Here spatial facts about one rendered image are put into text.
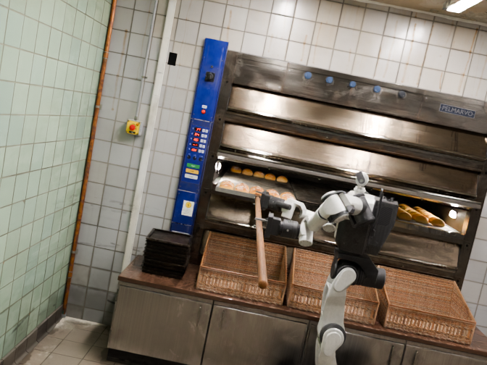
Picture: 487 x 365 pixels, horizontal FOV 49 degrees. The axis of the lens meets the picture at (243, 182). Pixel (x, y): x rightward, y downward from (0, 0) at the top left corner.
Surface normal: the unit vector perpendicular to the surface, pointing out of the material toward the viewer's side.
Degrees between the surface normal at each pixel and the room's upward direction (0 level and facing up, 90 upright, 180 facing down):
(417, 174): 70
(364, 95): 90
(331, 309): 90
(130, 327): 90
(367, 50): 90
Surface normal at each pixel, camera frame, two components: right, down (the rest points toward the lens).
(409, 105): -0.04, 0.12
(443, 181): 0.03, -0.22
